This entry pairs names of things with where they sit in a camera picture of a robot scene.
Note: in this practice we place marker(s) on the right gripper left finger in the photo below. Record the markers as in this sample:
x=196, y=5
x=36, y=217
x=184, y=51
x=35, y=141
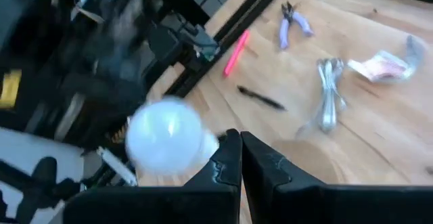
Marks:
x=169, y=203

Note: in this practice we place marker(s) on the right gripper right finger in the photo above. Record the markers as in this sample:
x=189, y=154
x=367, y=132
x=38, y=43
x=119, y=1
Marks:
x=321, y=203

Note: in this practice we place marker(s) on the white lightbulb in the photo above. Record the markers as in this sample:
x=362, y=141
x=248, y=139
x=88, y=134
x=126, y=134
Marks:
x=165, y=132

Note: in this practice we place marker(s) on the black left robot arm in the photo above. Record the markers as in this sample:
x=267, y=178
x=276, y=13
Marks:
x=101, y=41

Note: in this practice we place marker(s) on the small clear plastic bag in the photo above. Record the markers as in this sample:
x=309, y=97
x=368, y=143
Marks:
x=382, y=66

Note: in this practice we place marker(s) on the pink highlighter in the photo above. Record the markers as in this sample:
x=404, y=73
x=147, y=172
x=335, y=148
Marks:
x=236, y=53

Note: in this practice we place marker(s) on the silver frame bracket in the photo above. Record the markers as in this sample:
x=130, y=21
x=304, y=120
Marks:
x=116, y=164

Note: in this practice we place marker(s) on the black aluminium rail frame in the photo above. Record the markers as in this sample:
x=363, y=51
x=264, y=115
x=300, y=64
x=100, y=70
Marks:
x=250, y=11

